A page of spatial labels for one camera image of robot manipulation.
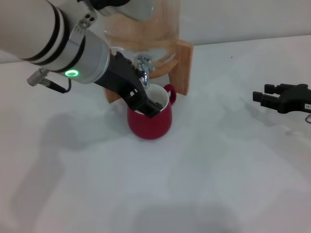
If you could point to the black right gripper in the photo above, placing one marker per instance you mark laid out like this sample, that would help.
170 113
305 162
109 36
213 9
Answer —
296 100

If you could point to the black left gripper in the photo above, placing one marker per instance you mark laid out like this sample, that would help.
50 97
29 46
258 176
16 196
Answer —
119 77

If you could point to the red ceramic cup white inside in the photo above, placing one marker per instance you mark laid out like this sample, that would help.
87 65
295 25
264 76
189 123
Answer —
150 126

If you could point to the wooden dispenser stand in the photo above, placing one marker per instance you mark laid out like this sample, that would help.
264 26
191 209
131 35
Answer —
182 65

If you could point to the chrome faucet with lever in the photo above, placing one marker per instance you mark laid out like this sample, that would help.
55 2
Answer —
144 70

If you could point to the clear glass water dispenser jar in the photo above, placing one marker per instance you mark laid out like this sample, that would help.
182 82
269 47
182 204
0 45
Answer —
158 31

